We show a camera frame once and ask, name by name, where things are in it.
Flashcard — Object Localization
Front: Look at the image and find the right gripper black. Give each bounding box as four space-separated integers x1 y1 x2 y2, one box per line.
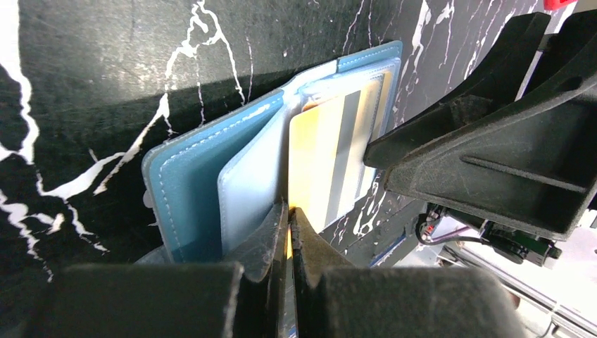
364 9 596 241

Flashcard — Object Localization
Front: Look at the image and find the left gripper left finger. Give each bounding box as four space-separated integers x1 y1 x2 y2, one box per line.
22 203 289 337

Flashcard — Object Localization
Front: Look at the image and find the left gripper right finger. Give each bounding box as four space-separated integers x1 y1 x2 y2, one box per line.
289 208 525 337

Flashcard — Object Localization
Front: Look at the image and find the blue card holder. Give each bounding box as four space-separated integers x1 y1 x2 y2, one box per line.
142 41 403 263

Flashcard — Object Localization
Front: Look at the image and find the yellow credit card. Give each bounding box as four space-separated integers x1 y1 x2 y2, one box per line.
288 72 391 233

